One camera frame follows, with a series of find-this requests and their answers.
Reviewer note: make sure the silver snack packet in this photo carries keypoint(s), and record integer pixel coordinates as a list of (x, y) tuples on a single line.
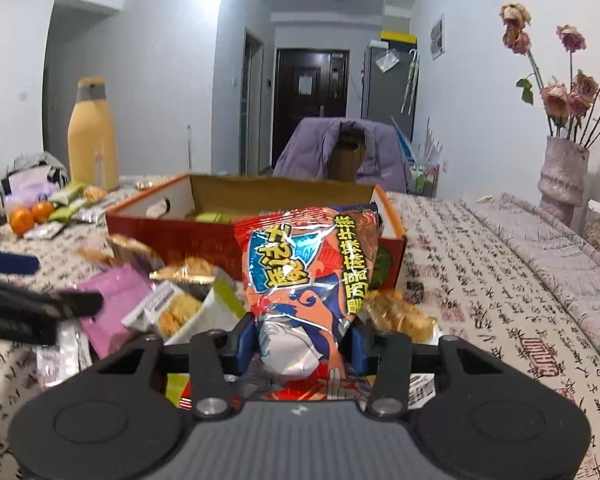
[(62, 355)]

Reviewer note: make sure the purple plastic bag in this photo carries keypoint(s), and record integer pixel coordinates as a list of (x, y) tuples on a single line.
[(27, 185)]

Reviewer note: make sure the white storage rack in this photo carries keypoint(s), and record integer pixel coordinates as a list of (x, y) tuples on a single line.
[(426, 177)]

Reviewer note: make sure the clear plastic bag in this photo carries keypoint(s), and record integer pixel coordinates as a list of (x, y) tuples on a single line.
[(386, 61)]

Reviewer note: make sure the yellow noodle snack packet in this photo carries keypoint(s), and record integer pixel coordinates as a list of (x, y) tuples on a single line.
[(185, 269)]

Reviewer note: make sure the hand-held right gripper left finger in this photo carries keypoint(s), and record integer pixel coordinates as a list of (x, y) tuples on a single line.
[(245, 340)]

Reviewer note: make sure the grey refrigerator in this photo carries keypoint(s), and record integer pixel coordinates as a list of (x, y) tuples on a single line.
[(380, 95)]

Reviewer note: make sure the pink grey patterned cloth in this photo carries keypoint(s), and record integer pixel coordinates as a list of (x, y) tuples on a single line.
[(555, 260)]

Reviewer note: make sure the orange mandarin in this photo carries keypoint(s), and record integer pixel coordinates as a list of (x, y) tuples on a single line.
[(21, 221), (43, 212)]

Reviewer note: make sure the dried pink rose bouquet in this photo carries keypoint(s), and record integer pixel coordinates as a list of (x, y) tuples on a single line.
[(575, 95)]

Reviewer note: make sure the yellow box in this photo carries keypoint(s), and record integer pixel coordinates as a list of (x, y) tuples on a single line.
[(398, 36)]

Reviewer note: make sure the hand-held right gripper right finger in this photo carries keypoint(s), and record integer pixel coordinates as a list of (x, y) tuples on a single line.
[(358, 355)]

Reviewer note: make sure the folded white umbrella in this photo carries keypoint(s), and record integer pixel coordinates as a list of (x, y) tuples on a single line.
[(411, 85)]

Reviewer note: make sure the clear fried snack packet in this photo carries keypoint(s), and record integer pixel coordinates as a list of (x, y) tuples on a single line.
[(400, 315)]

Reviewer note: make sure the dark entrance door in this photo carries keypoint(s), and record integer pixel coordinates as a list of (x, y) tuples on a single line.
[(305, 120)]

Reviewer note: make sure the wooden chair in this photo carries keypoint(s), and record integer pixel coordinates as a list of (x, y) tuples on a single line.
[(347, 162)]

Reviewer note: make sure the yellow thermos bottle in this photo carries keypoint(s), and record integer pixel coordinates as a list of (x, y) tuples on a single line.
[(94, 145)]

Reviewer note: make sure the pink textured vase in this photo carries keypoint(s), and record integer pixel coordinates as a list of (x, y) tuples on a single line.
[(562, 180)]

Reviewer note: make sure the purple puffer jacket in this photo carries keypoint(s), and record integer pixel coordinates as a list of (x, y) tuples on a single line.
[(305, 155)]

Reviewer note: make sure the white mop stick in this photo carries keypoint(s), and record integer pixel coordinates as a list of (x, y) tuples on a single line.
[(188, 150)]

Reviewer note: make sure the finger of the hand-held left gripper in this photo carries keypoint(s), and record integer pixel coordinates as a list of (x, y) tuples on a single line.
[(75, 304), (10, 262)]

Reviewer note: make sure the red snack bag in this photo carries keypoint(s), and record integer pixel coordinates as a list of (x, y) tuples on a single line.
[(300, 280)]

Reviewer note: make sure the golden snack packet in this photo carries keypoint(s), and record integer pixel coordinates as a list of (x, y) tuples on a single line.
[(130, 250)]

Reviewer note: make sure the orange cardboard box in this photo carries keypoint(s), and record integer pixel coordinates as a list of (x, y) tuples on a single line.
[(180, 232)]

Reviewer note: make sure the pink snack packet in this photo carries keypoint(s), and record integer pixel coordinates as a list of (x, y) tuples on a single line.
[(115, 305)]

